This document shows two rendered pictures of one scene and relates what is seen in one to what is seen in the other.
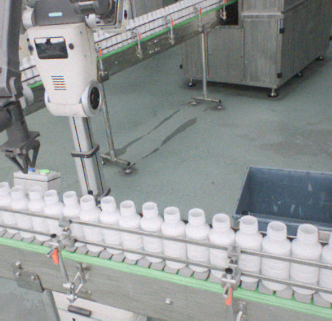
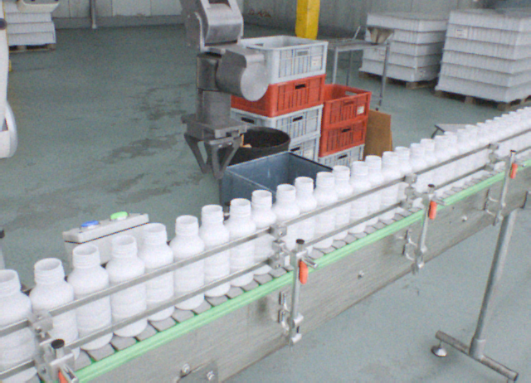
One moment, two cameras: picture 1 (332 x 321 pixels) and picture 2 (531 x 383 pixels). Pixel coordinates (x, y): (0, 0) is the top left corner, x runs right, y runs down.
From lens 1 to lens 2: 1.25 m
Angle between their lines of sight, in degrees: 65
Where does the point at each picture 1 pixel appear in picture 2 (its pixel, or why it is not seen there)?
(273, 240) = (421, 157)
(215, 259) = (392, 197)
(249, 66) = not seen: outside the picture
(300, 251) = (431, 159)
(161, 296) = (357, 272)
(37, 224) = (225, 264)
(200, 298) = (385, 248)
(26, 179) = (109, 236)
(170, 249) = (364, 208)
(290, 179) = (255, 171)
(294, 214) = not seen: hidden behind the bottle
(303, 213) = not seen: hidden behind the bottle
